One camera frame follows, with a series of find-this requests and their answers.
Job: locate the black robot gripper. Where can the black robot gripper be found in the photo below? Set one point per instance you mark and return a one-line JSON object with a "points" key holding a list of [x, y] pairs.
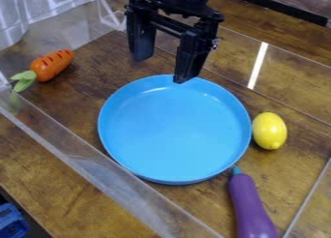
{"points": [[182, 18]]}

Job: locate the orange toy carrot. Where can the orange toy carrot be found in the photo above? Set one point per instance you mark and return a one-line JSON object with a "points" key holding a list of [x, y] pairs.
{"points": [[44, 68]]}

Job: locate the blue round plate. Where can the blue round plate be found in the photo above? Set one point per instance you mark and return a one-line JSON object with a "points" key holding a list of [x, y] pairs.
{"points": [[173, 133]]}

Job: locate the white mesh curtain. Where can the white mesh curtain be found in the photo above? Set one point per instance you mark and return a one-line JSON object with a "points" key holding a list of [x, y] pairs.
{"points": [[18, 13]]}

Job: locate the yellow toy lemon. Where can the yellow toy lemon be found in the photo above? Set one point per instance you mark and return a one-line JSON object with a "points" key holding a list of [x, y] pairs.
{"points": [[268, 131]]}

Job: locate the purple toy eggplant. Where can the purple toy eggplant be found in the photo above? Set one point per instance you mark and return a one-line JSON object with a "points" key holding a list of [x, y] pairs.
{"points": [[253, 223]]}

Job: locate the blue box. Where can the blue box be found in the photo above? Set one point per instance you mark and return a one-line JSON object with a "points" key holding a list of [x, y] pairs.
{"points": [[13, 225]]}

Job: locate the clear acrylic corner bracket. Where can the clear acrylic corner bracket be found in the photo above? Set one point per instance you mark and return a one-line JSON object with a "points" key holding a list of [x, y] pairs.
{"points": [[110, 18]]}

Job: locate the clear acrylic front wall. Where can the clear acrylic front wall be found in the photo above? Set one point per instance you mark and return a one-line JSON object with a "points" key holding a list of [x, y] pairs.
{"points": [[162, 216]]}

